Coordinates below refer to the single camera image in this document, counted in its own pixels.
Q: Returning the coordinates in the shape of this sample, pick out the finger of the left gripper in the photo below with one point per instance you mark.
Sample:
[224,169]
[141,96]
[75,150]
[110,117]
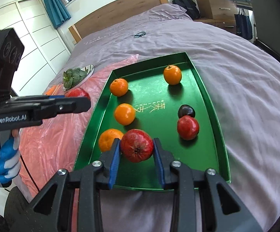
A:
[56,97]
[53,107]

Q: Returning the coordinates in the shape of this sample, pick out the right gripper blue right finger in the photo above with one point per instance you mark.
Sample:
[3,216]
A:
[163,164]

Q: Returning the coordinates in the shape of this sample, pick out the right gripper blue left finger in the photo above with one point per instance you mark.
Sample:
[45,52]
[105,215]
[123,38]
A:
[110,162]

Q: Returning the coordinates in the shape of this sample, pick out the red apple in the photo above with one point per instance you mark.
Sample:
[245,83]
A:
[136,145]
[187,127]
[77,93]

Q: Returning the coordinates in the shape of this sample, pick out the mandarin orange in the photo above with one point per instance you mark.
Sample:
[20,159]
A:
[107,138]
[172,75]
[119,87]
[124,114]

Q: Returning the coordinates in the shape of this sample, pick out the dark plum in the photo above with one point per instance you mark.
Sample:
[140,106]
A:
[186,110]

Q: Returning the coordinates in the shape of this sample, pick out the left blue gloved hand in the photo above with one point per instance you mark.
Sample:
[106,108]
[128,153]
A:
[9,159]

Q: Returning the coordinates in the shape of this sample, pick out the carrot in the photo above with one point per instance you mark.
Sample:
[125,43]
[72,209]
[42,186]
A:
[53,90]

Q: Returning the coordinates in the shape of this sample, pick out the green leafy bok choy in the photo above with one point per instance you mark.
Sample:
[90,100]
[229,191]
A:
[73,77]

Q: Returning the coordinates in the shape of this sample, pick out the white sliding wardrobe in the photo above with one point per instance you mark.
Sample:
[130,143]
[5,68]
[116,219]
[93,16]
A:
[44,55]

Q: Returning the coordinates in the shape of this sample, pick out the white patterned plate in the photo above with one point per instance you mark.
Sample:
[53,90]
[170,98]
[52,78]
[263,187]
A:
[86,71]

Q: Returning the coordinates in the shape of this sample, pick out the pink plastic sheet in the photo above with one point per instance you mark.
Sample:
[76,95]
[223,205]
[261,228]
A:
[47,148]

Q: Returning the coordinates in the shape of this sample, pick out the green rectangular tray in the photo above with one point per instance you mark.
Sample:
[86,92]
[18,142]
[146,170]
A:
[156,104]

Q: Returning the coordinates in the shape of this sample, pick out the left teal curtain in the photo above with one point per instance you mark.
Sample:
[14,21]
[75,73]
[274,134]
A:
[57,12]

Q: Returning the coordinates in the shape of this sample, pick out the dark small object on bed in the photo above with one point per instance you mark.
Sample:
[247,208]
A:
[140,34]

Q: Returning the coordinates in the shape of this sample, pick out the purple bed cover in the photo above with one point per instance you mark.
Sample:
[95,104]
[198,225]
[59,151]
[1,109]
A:
[243,82]

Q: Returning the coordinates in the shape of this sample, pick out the wooden headboard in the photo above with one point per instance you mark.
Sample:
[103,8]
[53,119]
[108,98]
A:
[110,14]

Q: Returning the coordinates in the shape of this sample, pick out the navy tote bag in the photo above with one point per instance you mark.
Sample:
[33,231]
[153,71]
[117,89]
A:
[243,25]

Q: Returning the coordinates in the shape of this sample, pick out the black backpack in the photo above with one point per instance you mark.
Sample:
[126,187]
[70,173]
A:
[190,7]

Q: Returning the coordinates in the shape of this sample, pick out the wooden drawer cabinet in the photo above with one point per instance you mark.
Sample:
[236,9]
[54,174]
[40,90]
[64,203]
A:
[219,13]

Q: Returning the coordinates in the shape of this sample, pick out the glass desk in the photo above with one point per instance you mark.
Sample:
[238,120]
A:
[243,4]

